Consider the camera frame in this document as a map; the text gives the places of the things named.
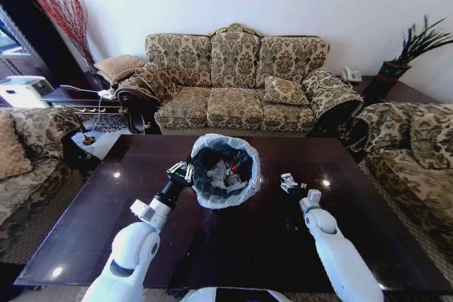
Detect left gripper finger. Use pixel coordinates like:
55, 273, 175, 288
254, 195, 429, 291
166, 161, 188, 175
183, 163, 196, 185

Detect trash bin with white liner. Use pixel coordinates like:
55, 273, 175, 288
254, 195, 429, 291
190, 134, 262, 210

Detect crumpled white paper trash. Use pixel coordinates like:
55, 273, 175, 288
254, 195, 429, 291
207, 160, 248, 192

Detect red black packet trash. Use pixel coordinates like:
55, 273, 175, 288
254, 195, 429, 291
226, 155, 248, 175

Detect crumpled white red wrapper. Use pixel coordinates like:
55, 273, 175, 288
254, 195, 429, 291
280, 173, 298, 194

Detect pale patterned rug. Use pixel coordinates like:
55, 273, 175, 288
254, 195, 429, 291
69, 110, 129, 162

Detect floral three-seat sofa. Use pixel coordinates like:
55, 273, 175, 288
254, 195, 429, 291
116, 23, 365, 137

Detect floral square throw pillow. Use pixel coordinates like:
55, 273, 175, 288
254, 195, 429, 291
263, 75, 311, 107

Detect gold quilted cushion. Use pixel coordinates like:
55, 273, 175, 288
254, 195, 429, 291
93, 54, 147, 83

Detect white desk telephone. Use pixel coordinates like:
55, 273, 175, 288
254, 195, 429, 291
340, 66, 363, 83

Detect white robot front shell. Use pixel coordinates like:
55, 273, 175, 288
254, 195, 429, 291
183, 285, 288, 302

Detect floral armchair with gold cushion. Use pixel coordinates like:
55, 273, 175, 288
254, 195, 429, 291
0, 106, 86, 264

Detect dark wooden side table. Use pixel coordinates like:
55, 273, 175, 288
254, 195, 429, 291
336, 74, 433, 105

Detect dark patterned vase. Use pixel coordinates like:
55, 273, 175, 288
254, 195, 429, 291
375, 61, 412, 87

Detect white box appliance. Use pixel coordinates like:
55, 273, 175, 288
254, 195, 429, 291
0, 75, 50, 108

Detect red branch decoration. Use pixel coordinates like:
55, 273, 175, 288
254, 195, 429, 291
34, 0, 98, 74

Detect dark feather arrangement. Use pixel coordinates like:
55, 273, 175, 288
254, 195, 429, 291
392, 14, 453, 66

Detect dark wooden cabinet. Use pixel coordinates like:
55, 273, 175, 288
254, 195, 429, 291
0, 0, 74, 86

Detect white power cable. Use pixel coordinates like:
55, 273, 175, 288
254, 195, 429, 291
59, 63, 159, 139

